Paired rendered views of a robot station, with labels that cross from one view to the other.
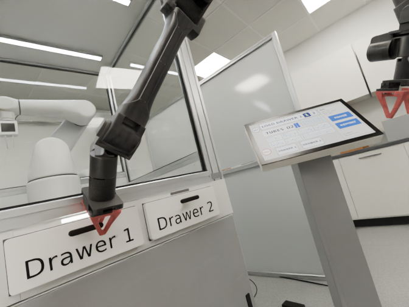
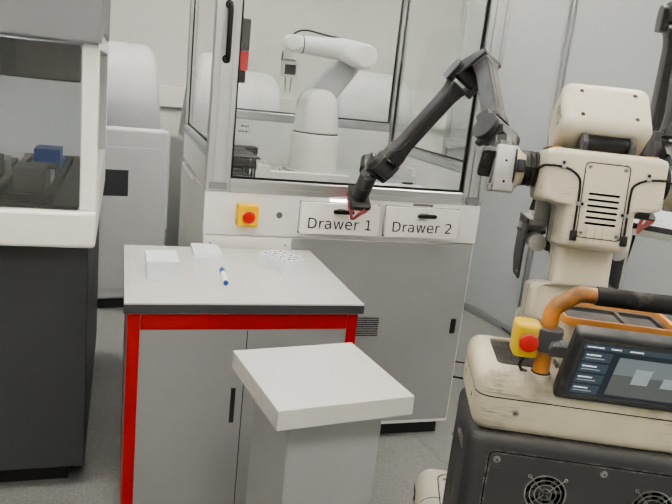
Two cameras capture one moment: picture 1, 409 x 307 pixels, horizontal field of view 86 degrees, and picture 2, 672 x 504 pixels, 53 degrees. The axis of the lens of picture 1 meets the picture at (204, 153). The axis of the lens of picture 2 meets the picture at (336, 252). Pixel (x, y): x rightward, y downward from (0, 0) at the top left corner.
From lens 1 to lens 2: 174 cm
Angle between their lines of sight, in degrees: 33
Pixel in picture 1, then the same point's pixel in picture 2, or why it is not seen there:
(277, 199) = not seen: hidden behind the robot
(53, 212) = (327, 192)
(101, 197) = (359, 199)
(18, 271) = (304, 222)
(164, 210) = (401, 217)
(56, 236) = (325, 209)
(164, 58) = (429, 121)
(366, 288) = not seen: hidden behind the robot
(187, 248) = (410, 254)
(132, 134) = (389, 171)
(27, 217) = (313, 191)
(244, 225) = not seen: hidden behind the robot
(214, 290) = (422, 297)
